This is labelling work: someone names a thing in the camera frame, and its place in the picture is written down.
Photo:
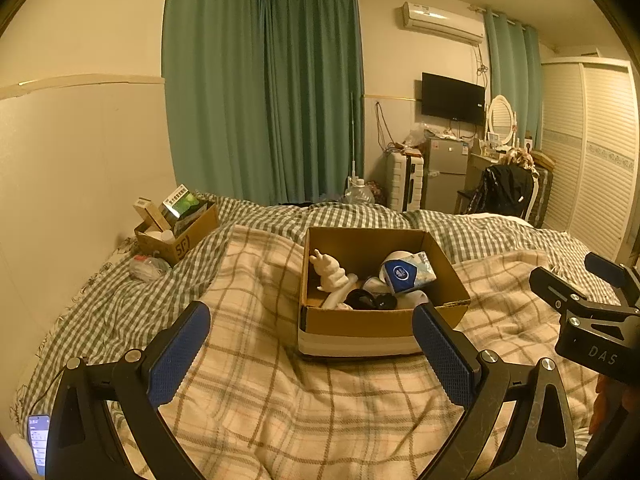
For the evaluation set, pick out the black glossy object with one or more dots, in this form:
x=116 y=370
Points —
x=367 y=300

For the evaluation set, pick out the clear water jug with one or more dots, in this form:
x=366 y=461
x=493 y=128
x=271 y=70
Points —
x=359 y=194

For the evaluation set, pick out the brown cardboard box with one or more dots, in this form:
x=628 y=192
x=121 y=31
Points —
x=360 y=330

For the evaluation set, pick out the black jacket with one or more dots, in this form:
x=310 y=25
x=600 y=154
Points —
x=502 y=187

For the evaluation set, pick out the black wall television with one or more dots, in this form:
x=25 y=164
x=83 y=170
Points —
x=452 y=96

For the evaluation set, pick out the white suitcase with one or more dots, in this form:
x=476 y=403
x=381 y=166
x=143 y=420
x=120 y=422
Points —
x=402 y=180

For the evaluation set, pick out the light green curtain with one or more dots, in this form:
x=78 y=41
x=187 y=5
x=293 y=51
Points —
x=515 y=80

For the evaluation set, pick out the slim beige carton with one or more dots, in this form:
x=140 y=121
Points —
x=150 y=212

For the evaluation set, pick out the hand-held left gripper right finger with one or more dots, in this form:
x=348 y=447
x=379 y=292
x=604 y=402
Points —
x=442 y=360

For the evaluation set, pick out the blue white tissue packet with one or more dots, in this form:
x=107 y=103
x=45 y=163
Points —
x=406 y=272

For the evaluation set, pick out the white figurine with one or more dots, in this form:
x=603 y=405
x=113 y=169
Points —
x=332 y=272

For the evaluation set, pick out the white air conditioner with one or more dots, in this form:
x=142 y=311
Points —
x=442 y=21

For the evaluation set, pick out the white rounded object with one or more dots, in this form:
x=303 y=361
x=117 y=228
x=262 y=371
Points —
x=337 y=297
x=416 y=297

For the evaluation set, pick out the clear plastic bag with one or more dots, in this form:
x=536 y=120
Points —
x=147 y=267

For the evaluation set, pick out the person's right hand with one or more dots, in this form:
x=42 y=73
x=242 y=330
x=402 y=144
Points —
x=605 y=405

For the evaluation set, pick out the dark patterned bag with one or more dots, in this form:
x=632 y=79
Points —
x=376 y=192

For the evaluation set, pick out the white chair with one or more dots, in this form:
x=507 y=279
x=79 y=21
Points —
x=535 y=200

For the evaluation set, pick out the white louvred wardrobe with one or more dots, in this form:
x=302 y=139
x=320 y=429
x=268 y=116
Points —
x=595 y=150

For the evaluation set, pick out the white band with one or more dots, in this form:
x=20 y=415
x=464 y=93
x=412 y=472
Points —
x=372 y=284

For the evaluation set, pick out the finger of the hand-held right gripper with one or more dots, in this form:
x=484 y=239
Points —
x=555 y=285
x=607 y=265

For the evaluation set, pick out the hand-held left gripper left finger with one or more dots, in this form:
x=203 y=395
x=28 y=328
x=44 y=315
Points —
x=180 y=355

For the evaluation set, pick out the silver fridge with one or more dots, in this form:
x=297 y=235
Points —
x=445 y=175

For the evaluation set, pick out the green white carton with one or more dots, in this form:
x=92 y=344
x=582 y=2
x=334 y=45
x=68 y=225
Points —
x=179 y=201

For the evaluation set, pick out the white oval mirror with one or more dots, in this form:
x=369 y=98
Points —
x=501 y=117

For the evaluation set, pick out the small printed cardboard box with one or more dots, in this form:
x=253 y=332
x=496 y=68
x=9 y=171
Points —
x=186 y=245

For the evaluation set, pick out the smartphone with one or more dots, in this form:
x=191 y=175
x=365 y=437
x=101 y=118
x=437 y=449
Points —
x=39 y=442

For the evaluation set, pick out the beige plaid blanket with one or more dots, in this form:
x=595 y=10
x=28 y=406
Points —
x=280 y=410

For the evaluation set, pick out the thin metal pole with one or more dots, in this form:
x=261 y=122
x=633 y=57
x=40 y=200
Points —
x=353 y=135

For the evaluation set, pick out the crumpled plastic bag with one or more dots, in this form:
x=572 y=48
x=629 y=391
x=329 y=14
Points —
x=416 y=136

